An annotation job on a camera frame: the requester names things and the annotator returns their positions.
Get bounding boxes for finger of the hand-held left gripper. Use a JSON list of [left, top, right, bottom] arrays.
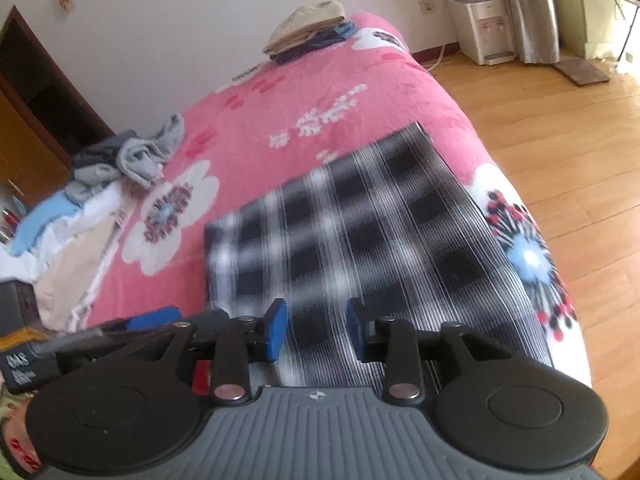
[[101, 306, 182, 339], [191, 308, 232, 334]]

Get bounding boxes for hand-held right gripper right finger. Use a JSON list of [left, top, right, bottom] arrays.
[[346, 297, 507, 406]]

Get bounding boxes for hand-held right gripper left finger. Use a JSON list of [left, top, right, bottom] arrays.
[[124, 298, 290, 406]]

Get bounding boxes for black white plaid shirt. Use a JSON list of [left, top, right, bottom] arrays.
[[204, 122, 554, 397]]

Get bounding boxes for person's left hand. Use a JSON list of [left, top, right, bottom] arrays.
[[0, 404, 47, 480]]

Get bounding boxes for white garment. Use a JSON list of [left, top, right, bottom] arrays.
[[0, 180, 132, 282]]

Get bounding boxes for grey sweatshirt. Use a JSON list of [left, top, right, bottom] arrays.
[[65, 114, 186, 204]]

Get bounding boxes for brown wooden wardrobe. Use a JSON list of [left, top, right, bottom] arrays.
[[0, 5, 117, 211]]

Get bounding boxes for pink floral blanket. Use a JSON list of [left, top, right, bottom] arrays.
[[65, 12, 594, 397]]

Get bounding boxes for folded blue jeans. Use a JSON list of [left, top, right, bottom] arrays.
[[272, 20, 357, 65]]

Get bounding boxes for folded beige garment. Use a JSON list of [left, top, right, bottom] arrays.
[[263, 1, 347, 56]]

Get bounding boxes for white water dispenser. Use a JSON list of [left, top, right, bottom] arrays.
[[446, 0, 517, 66]]

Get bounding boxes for brown floor mat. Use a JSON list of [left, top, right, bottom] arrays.
[[552, 57, 612, 87]]

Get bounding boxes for beige curtain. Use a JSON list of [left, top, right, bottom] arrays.
[[495, 0, 562, 65]]

